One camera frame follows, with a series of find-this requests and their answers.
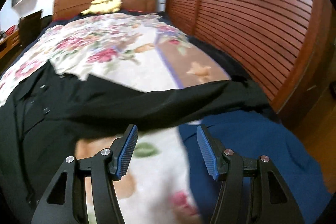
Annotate black double-breasted coat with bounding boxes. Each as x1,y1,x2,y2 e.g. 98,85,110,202
1,63,278,223

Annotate folded navy blue garment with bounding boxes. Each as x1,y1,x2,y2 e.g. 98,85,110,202
178,110,332,223

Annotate floral blanket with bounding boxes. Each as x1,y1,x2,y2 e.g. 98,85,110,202
1,12,230,223

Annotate wooden desk with cabinets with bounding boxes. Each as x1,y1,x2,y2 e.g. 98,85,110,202
0,29,22,59

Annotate dark wooden chair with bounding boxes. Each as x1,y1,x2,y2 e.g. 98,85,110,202
18,10,42,49

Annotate red-brown louvered wardrobe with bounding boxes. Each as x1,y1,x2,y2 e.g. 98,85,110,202
166,0,335,118

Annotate yellow Pikachu plush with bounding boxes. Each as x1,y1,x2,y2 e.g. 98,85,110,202
80,0,123,15

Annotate red basket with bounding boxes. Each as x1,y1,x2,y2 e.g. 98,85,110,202
6,25,17,36

